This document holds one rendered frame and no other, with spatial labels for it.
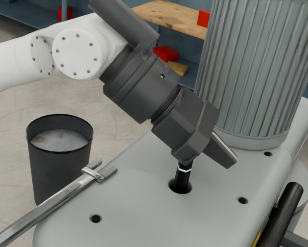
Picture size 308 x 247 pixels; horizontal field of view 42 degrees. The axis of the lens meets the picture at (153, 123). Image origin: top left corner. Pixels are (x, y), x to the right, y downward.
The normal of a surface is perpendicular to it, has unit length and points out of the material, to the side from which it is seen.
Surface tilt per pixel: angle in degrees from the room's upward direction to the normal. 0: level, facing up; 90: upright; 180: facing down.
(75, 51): 85
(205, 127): 30
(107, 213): 0
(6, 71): 90
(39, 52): 64
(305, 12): 90
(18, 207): 0
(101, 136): 0
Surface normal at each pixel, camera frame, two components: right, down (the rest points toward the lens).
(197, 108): 0.60, -0.59
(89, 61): -0.19, 0.43
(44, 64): 0.94, -0.18
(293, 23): 0.09, 0.55
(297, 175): 0.14, -0.83
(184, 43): -0.51, 0.40
